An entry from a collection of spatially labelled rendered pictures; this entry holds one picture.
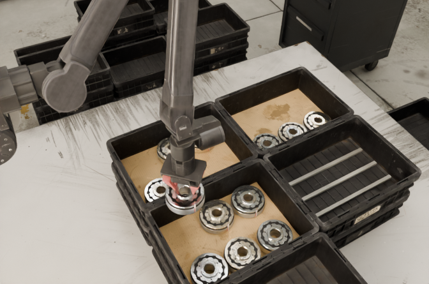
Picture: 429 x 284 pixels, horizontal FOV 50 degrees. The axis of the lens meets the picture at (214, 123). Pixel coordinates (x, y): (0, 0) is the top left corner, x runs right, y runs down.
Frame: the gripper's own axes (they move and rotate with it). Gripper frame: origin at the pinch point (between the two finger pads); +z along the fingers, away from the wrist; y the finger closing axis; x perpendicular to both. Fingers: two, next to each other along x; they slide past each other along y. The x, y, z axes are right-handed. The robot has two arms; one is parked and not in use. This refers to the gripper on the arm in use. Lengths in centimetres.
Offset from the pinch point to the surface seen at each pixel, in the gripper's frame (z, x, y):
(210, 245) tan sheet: 22.2, 2.2, -7.8
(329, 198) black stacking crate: 23, -24, -40
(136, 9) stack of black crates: 59, -160, 82
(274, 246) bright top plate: 19.4, -0.8, -25.4
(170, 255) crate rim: 12.0, 13.1, 0.4
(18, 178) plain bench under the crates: 36, -12, 67
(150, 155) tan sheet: 22.7, -25.2, 20.8
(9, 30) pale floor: 109, -178, 198
